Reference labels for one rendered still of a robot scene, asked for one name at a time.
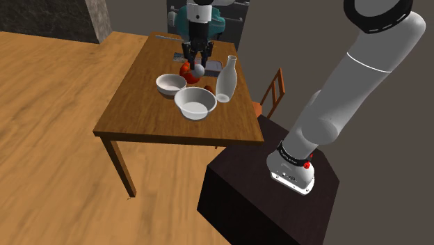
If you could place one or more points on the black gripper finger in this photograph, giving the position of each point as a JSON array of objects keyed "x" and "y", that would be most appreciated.
[
  {"x": 205, "y": 56},
  {"x": 192, "y": 57}
]

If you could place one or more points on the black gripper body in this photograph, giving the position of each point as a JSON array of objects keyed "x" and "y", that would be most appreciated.
[{"x": 198, "y": 34}]

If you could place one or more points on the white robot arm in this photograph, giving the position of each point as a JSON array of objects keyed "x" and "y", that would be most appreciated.
[{"x": 352, "y": 91}]

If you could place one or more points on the blue grey book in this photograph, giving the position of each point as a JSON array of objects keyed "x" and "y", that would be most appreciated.
[{"x": 178, "y": 57}]

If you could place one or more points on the grey ball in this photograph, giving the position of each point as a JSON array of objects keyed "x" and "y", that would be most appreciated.
[{"x": 199, "y": 71}]

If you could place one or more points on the red pumpkin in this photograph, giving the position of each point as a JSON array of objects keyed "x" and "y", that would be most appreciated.
[{"x": 186, "y": 75}]

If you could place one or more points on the white glass bottle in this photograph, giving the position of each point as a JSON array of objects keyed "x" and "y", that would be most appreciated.
[{"x": 226, "y": 81}]

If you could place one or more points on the small red fruit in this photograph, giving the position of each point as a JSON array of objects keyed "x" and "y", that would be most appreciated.
[{"x": 210, "y": 89}]

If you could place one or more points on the small white bowl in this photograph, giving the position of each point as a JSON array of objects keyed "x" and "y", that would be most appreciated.
[{"x": 169, "y": 83}]

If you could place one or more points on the large white bowl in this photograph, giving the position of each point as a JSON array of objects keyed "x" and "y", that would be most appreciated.
[{"x": 195, "y": 103}]

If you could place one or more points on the brown wooden table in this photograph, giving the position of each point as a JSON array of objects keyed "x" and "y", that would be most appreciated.
[{"x": 142, "y": 108}]

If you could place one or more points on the orange wooden chair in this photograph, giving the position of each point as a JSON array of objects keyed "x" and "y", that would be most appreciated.
[{"x": 274, "y": 93}]

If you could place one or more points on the dark robot stand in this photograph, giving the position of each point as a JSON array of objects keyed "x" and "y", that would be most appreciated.
[{"x": 244, "y": 190}]

